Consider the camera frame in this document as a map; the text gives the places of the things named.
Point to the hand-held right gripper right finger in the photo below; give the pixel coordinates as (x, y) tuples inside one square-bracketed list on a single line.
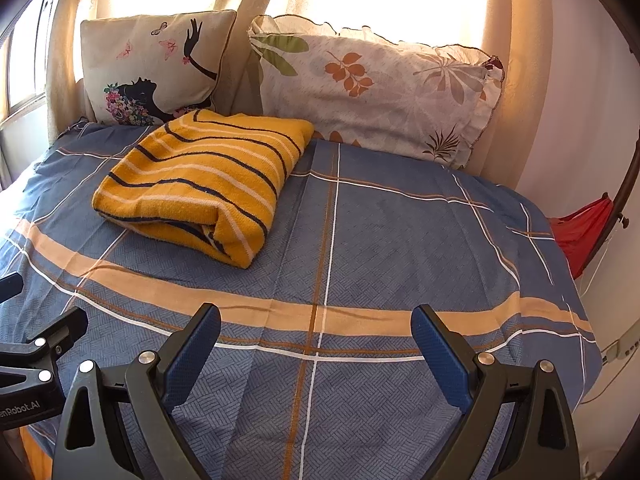
[(445, 355)]

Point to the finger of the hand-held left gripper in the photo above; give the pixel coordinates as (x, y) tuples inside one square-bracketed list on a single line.
[(10, 287), (60, 332)]

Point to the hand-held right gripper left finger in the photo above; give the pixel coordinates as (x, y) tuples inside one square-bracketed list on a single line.
[(192, 355)]

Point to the yellow striped knit sweater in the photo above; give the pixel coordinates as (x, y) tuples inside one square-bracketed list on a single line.
[(200, 175)]

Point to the blue plaid bedsheet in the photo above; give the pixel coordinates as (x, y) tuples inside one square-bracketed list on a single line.
[(400, 240)]

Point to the white power strip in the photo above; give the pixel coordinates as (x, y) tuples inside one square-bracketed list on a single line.
[(622, 349)]

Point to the red cloth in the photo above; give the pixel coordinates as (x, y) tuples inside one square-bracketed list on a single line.
[(585, 235)]

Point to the window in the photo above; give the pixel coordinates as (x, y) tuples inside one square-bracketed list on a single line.
[(25, 60)]

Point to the dark metal rod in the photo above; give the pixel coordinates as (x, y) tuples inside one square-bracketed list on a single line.
[(629, 180)]

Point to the leaf print pillow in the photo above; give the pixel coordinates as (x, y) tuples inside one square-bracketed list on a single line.
[(390, 95)]

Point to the cushion with silhouette print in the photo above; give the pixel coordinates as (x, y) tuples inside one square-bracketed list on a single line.
[(145, 50)]

